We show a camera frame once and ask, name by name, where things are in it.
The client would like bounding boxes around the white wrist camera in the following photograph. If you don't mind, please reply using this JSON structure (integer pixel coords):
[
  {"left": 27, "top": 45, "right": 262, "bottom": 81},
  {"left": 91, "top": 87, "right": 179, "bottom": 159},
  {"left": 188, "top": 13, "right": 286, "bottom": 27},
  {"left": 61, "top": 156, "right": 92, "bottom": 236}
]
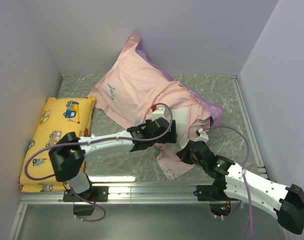
[
  {"left": 195, "top": 128, "right": 209, "bottom": 143},
  {"left": 151, "top": 104, "right": 171, "bottom": 122}
]

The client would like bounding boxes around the aluminium rail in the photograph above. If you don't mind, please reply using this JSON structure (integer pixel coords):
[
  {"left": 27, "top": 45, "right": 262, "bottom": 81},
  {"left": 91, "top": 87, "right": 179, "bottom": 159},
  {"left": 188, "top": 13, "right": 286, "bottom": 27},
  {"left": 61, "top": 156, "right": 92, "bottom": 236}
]
[
  {"left": 231, "top": 75, "right": 269, "bottom": 179},
  {"left": 18, "top": 183, "right": 243, "bottom": 206}
]

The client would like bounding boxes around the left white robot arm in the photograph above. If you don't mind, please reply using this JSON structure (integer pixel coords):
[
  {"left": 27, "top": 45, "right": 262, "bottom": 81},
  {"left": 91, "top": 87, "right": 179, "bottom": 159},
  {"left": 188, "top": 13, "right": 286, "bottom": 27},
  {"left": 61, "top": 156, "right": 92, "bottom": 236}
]
[{"left": 48, "top": 117, "right": 177, "bottom": 201}]

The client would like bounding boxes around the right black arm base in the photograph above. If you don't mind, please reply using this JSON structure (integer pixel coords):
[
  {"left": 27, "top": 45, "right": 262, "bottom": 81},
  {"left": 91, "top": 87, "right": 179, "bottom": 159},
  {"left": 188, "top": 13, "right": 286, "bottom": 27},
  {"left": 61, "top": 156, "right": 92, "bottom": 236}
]
[{"left": 193, "top": 185, "right": 243, "bottom": 221}]

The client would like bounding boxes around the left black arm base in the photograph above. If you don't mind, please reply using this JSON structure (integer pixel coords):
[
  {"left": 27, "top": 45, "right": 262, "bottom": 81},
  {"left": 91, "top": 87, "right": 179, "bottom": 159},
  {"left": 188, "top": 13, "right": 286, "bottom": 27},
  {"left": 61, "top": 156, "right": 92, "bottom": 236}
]
[{"left": 62, "top": 186, "right": 109, "bottom": 223}]

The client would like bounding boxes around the aluminium right side rail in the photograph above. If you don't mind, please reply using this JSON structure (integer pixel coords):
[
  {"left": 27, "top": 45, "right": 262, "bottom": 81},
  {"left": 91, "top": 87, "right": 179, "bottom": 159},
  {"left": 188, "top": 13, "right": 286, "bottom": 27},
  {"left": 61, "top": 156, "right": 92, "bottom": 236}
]
[{"left": 231, "top": 75, "right": 269, "bottom": 179}]

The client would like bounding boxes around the pink purple Elsa pillowcase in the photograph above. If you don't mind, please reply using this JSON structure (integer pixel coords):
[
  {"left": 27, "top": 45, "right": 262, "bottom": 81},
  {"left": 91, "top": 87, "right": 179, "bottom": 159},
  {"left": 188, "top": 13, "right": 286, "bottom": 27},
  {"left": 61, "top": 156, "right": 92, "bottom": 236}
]
[{"left": 89, "top": 32, "right": 223, "bottom": 181}]

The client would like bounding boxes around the yellow cartoon car pillow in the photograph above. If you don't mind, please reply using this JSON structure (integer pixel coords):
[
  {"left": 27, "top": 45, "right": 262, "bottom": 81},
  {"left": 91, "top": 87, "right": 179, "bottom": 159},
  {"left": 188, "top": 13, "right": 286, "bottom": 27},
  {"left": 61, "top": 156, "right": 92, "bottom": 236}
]
[{"left": 19, "top": 95, "right": 96, "bottom": 193}]

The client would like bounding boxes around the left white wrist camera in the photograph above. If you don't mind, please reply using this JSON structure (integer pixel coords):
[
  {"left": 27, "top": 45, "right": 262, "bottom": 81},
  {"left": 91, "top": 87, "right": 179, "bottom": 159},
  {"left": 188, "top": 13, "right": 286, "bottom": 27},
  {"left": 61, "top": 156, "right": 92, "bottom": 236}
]
[{"left": 151, "top": 104, "right": 171, "bottom": 122}]

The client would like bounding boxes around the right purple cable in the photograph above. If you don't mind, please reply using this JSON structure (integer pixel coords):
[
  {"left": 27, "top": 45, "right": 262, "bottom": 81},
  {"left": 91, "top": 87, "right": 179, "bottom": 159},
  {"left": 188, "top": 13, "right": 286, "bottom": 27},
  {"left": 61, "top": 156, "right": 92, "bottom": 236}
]
[{"left": 199, "top": 124, "right": 255, "bottom": 240}]

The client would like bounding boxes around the white pillow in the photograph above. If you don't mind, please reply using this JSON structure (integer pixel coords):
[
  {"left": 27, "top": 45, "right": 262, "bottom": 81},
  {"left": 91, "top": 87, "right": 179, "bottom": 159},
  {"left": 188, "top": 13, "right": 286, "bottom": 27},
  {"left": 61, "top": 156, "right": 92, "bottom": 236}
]
[{"left": 171, "top": 106, "right": 190, "bottom": 150}]

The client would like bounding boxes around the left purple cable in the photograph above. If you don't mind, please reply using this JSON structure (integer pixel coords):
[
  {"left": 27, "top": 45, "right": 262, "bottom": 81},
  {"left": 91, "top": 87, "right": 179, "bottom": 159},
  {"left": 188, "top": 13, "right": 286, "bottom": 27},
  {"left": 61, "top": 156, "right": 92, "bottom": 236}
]
[{"left": 24, "top": 102, "right": 173, "bottom": 181}]

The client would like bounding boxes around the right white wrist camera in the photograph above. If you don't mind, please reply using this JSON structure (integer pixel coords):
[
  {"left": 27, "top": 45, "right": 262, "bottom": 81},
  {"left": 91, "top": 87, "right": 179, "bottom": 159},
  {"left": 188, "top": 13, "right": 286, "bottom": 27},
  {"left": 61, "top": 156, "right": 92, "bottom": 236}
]
[{"left": 195, "top": 128, "right": 209, "bottom": 143}]

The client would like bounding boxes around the aluminium front rail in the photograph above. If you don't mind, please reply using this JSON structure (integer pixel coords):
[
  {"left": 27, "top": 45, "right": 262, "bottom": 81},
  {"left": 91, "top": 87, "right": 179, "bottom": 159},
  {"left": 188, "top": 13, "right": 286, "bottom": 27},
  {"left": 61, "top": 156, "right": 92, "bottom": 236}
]
[{"left": 18, "top": 183, "right": 243, "bottom": 206}]

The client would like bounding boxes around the purple cable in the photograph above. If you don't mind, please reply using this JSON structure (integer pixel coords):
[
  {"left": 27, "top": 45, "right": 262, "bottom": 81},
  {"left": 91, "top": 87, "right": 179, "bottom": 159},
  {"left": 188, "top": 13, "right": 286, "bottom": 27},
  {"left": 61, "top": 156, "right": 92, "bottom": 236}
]
[
  {"left": 24, "top": 102, "right": 173, "bottom": 181},
  {"left": 199, "top": 124, "right": 255, "bottom": 240}
]

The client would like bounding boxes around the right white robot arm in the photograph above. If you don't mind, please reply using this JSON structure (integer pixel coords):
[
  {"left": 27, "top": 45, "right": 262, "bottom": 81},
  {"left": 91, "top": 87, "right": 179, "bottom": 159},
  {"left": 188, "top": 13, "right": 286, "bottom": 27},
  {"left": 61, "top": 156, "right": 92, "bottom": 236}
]
[{"left": 176, "top": 141, "right": 304, "bottom": 235}]

